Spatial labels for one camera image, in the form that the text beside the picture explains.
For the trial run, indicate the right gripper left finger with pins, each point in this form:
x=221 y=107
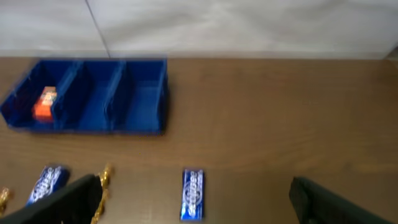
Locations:
x=68 y=202

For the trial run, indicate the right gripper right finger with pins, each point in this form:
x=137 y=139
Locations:
x=323 y=205

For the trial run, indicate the orange candy box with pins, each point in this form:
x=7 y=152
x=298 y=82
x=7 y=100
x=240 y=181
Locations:
x=45 y=104

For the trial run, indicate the gold wrapped candy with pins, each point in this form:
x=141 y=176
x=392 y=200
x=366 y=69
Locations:
x=105 y=180
x=3 y=199

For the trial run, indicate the blue candy pack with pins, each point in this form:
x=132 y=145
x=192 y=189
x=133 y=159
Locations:
x=192 y=194
x=46 y=183

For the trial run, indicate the blue tray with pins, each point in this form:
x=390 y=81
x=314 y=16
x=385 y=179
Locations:
x=140 y=105

